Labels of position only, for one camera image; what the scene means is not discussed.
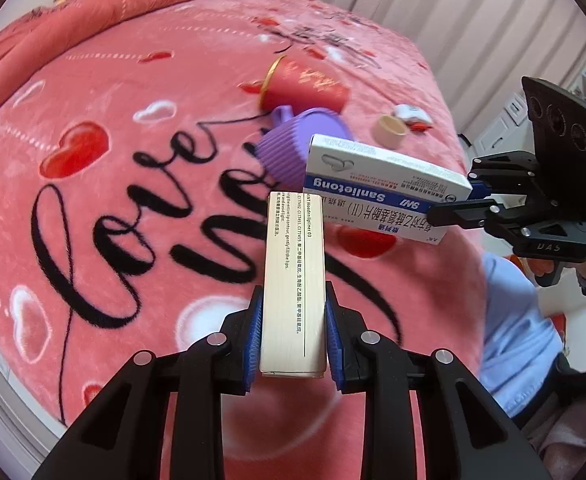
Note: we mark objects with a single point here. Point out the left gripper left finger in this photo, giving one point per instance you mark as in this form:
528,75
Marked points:
153,399

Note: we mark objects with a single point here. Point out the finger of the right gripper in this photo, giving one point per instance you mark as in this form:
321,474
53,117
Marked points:
468,214
480,190

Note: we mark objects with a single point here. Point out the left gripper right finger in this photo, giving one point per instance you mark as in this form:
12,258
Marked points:
415,403

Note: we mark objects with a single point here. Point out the white blue Sanlietong box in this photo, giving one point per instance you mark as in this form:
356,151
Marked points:
378,190

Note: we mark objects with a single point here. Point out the beige cardboard box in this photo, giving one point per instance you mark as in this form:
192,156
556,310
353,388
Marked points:
293,330

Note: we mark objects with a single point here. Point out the white desk cabinet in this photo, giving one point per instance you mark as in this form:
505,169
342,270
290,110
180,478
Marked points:
510,131

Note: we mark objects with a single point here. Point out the white plush toy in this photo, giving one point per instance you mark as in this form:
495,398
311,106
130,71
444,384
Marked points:
414,117

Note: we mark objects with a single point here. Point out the grey coat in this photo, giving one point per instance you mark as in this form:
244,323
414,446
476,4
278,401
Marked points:
554,422

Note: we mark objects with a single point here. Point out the light blue trousers leg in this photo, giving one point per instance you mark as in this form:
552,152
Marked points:
520,344

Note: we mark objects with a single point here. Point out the purple ribbed cup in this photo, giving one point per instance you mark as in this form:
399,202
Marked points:
283,151

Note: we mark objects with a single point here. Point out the red paper cup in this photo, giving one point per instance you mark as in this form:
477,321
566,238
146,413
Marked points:
301,85

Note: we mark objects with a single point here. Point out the pink love blanket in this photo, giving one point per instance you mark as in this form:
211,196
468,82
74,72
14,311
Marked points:
133,216

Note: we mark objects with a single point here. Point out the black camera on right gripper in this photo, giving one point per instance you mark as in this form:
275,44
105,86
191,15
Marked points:
559,128

